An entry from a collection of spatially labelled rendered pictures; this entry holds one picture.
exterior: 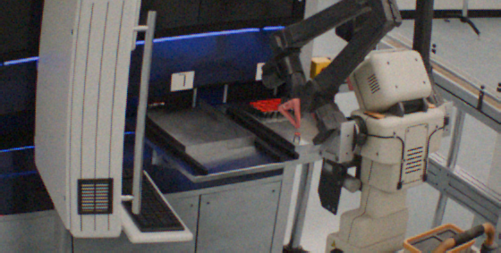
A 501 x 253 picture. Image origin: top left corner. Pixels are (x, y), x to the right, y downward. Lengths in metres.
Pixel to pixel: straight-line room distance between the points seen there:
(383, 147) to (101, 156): 0.77
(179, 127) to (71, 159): 0.82
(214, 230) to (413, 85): 1.26
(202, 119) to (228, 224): 0.49
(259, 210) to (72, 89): 1.44
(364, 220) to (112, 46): 0.91
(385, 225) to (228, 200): 0.96
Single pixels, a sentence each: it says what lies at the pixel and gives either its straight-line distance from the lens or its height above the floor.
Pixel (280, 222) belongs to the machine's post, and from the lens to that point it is 4.23.
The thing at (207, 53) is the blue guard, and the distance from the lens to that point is 3.72.
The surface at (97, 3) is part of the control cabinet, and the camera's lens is 2.79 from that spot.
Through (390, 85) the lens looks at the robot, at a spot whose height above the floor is 1.32.
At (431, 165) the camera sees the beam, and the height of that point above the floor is 0.52.
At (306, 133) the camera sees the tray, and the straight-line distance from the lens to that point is 3.77.
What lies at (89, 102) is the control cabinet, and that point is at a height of 1.24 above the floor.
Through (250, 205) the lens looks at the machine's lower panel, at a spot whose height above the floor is 0.50.
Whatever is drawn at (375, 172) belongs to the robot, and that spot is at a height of 1.05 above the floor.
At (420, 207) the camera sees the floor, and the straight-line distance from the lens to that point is 5.42.
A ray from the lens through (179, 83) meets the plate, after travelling 3.70.
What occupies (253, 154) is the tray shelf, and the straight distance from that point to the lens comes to 3.57.
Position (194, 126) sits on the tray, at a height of 0.88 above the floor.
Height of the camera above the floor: 2.31
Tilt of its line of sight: 22 degrees down
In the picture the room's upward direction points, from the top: 7 degrees clockwise
